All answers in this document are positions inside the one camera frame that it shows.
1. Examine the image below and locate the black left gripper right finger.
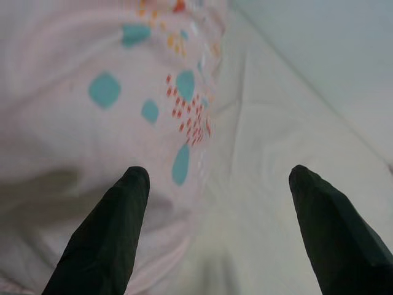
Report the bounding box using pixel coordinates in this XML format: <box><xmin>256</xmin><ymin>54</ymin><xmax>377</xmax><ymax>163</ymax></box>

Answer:
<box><xmin>288</xmin><ymin>164</ymin><xmax>393</xmax><ymax>295</ymax></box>

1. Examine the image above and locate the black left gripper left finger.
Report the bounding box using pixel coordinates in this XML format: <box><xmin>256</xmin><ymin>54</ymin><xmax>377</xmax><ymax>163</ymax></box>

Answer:
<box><xmin>41</xmin><ymin>165</ymin><xmax>150</xmax><ymax>295</ymax></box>

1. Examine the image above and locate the pink dotted pillow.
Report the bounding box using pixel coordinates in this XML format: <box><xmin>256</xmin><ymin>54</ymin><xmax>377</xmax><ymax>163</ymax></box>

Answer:
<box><xmin>0</xmin><ymin>0</ymin><xmax>230</xmax><ymax>295</ymax></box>

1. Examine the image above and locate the white sheeted bed mattress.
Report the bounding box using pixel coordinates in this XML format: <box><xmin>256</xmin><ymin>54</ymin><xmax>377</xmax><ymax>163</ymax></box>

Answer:
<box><xmin>122</xmin><ymin>0</ymin><xmax>393</xmax><ymax>295</ymax></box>

